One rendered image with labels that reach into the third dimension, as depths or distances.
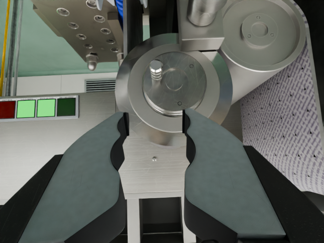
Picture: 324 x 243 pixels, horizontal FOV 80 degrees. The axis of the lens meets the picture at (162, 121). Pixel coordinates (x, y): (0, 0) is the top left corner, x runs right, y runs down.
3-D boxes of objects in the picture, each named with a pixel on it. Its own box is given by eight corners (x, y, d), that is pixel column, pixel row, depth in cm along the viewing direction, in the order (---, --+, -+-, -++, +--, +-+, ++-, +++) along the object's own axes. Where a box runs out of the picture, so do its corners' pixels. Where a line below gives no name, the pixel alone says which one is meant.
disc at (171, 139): (227, 29, 25) (239, 143, 23) (225, 32, 26) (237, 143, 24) (114, 35, 26) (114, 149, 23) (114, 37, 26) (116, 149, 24)
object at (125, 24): (125, -61, 28) (127, 57, 26) (142, 34, 52) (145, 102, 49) (121, -61, 28) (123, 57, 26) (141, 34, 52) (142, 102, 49)
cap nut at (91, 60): (96, 53, 58) (96, 68, 58) (100, 59, 62) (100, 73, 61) (84, 54, 58) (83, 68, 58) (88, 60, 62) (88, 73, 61)
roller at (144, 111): (216, 41, 25) (224, 129, 23) (190, 97, 51) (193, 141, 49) (126, 45, 25) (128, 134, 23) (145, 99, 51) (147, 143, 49)
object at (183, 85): (196, 121, 22) (132, 101, 22) (194, 124, 24) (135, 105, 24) (214, 60, 23) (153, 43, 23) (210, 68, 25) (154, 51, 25)
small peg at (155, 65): (160, 73, 20) (147, 69, 20) (160, 83, 22) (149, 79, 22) (164, 60, 20) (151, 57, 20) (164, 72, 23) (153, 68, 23)
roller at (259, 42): (299, -14, 27) (313, 69, 25) (233, 66, 52) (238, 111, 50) (211, -9, 27) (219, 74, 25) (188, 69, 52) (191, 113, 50)
